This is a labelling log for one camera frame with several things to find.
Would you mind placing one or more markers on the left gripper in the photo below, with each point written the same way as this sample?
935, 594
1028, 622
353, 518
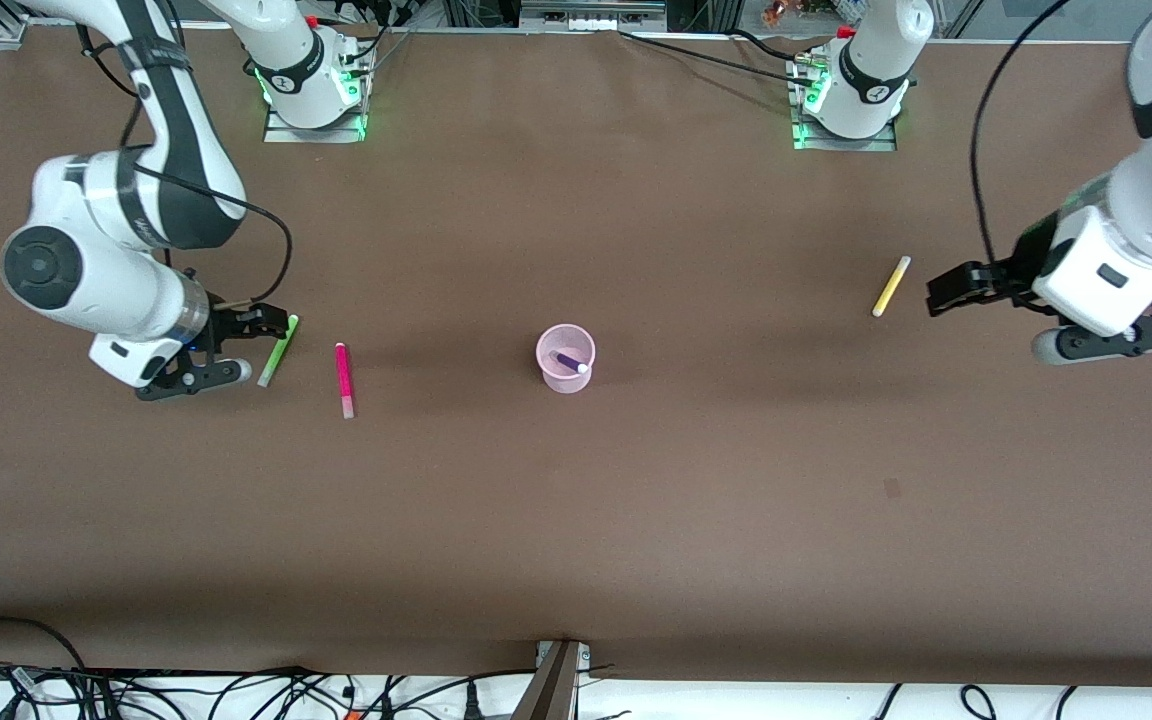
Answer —
1014, 268

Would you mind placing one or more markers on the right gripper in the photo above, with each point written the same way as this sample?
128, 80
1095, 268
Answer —
233, 323

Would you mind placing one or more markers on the pink marker pen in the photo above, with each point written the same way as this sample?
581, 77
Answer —
343, 375

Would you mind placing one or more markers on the purple marker pen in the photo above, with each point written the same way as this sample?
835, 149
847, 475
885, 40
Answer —
568, 361

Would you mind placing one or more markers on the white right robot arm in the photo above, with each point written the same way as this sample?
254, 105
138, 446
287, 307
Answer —
86, 280

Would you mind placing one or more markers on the pink plastic cup holder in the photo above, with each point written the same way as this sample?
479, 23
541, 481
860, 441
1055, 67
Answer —
566, 382

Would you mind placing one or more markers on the green marker pen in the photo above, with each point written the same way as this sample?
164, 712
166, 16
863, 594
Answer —
271, 365

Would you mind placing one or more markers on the yellow marker pen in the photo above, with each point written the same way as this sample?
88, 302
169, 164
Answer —
891, 286

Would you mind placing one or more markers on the white power strip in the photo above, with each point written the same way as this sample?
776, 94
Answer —
591, 18

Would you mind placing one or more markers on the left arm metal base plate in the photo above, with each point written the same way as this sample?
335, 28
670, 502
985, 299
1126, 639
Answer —
886, 146

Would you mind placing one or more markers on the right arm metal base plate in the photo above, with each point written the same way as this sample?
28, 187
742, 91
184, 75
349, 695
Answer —
276, 133

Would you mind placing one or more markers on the aluminium corner bracket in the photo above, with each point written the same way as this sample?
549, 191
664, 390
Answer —
6, 35

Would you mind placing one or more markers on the aluminium profile bracket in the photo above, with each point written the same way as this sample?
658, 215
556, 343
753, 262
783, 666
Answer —
551, 690

